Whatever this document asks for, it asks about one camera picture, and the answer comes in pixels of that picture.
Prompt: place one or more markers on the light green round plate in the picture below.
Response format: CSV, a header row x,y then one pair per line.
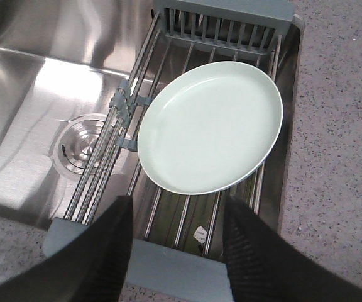
x,y
210,128

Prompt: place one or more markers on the grey blue dish rack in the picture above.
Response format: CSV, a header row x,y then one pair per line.
x,y
177,234

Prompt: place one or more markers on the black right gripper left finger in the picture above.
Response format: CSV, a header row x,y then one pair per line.
x,y
92,267

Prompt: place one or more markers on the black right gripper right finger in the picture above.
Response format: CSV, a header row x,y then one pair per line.
x,y
261,266

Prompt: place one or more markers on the chrome sink drain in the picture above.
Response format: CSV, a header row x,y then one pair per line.
x,y
74,144

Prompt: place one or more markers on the stainless steel sink basin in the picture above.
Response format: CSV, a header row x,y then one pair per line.
x,y
59,60

